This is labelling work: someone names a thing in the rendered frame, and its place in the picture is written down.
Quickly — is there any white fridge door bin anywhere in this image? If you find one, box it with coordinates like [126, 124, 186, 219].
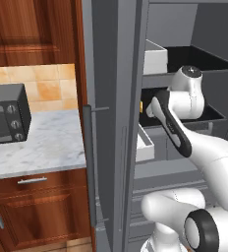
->
[142, 38, 169, 76]
[135, 132, 156, 163]

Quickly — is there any grey fridge door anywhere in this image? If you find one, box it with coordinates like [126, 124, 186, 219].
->
[81, 0, 150, 252]

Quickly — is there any black fridge shelf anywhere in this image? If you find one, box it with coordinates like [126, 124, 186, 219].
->
[140, 87, 227, 129]
[165, 44, 228, 73]

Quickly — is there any wooden base cabinet door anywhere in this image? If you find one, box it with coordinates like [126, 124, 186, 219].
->
[0, 192, 93, 252]

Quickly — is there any grey fridge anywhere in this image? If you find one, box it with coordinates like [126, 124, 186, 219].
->
[128, 0, 228, 252]

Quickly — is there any wooden drawer front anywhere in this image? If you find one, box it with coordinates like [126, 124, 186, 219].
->
[0, 167, 89, 202]

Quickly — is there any black toaster oven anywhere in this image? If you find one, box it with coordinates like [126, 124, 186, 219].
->
[0, 83, 32, 147]

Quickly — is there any dark grey fridge door handle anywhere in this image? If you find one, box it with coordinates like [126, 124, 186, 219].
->
[82, 104, 110, 229]

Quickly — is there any silver drawer handle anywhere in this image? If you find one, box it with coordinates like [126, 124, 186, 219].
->
[16, 175, 49, 186]

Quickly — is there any wooden wall cabinet door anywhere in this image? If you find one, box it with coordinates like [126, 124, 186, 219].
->
[0, 0, 79, 69]

